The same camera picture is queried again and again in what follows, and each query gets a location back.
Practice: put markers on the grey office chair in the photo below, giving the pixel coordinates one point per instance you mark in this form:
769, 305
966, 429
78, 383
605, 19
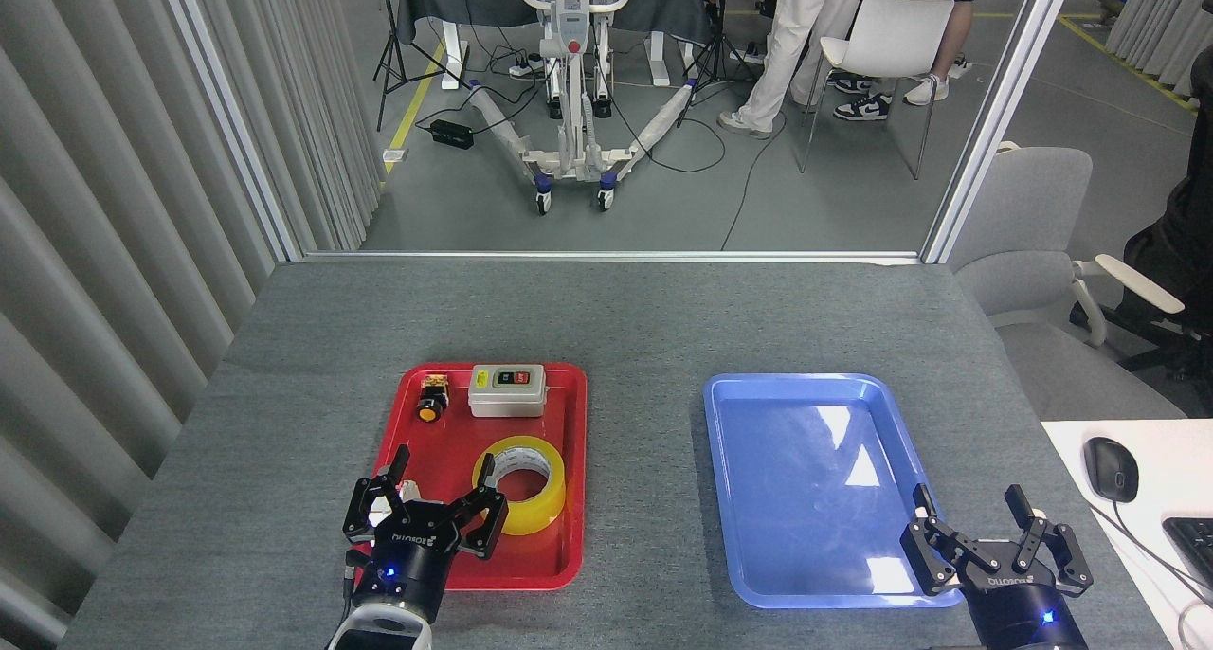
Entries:
1033, 205

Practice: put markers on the white wheeled stand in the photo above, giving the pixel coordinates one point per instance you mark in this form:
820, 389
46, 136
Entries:
571, 25

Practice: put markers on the black computer mouse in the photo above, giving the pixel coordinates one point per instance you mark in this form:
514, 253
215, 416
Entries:
1111, 470

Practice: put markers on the white circuit breaker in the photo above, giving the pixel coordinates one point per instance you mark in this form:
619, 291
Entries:
410, 490

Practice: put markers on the white plastic chair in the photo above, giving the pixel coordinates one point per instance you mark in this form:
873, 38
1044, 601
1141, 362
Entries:
891, 34

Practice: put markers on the black power adapter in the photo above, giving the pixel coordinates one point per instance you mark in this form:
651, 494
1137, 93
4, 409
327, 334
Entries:
451, 134

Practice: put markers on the person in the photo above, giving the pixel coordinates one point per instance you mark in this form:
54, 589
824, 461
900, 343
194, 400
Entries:
860, 110
959, 15
796, 25
1180, 252

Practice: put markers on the silver frame post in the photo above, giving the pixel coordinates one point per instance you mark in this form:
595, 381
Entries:
231, 110
997, 110

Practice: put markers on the yellow tape roll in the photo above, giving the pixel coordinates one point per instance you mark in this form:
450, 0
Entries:
545, 498

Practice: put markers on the grey switch box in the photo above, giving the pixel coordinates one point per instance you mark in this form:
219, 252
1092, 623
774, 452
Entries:
507, 394

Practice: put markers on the blue plastic tray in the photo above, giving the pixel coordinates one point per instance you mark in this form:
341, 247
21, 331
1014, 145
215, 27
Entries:
787, 498

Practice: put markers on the black keyboard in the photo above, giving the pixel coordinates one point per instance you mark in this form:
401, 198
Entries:
1196, 548

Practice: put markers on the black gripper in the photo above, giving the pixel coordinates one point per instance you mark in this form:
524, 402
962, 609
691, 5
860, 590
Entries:
407, 560
1019, 617

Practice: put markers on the grey pleated curtain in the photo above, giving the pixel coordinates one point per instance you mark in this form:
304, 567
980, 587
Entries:
95, 252
1166, 15

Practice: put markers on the silver frame rail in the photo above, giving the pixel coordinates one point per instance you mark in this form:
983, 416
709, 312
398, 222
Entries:
606, 256

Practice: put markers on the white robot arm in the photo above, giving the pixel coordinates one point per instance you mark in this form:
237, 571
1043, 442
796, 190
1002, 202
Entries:
379, 633

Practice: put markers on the white desk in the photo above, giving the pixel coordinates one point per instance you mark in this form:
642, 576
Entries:
1170, 470

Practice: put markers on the small white floor box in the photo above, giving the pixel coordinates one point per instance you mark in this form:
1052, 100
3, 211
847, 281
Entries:
395, 155

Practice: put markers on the yellow push button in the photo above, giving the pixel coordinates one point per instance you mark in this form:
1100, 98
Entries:
432, 407

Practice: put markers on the red plastic tray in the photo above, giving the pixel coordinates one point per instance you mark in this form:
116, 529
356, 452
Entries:
559, 423

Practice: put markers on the white power strip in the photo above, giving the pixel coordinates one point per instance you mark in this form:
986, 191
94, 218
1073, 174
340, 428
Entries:
526, 65

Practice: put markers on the black chair base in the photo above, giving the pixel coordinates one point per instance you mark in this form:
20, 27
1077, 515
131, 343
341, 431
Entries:
1151, 333

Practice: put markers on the black tripod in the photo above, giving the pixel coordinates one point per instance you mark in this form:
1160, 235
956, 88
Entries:
717, 48
386, 15

